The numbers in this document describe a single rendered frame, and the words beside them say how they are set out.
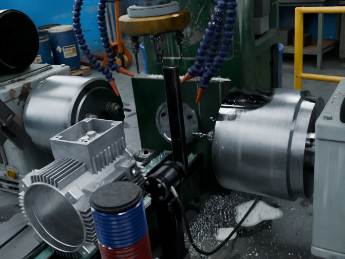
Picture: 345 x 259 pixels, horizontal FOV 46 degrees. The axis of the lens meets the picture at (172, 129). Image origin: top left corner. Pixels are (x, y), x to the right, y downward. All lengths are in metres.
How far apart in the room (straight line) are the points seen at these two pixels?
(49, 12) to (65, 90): 6.20
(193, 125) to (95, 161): 0.42
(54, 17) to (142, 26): 6.45
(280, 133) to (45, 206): 0.51
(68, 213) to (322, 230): 0.54
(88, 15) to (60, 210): 6.99
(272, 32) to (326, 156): 0.67
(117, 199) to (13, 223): 0.86
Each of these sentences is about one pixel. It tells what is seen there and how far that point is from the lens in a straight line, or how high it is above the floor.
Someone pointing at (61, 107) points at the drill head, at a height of 1.11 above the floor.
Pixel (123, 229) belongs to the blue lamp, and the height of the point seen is 1.19.
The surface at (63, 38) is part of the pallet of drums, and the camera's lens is 6.00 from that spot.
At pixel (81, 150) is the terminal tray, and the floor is 1.13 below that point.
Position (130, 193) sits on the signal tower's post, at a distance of 0.46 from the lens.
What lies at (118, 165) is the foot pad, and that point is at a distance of 0.85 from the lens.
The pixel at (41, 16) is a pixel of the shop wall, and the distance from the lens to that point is 7.28.
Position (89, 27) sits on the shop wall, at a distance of 7.83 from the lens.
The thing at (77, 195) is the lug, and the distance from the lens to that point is 0.76.
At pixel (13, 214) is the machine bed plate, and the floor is 0.80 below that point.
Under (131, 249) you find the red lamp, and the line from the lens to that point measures 0.48.
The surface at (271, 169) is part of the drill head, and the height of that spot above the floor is 1.04.
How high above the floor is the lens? 1.45
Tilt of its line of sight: 23 degrees down
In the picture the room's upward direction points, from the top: 7 degrees counter-clockwise
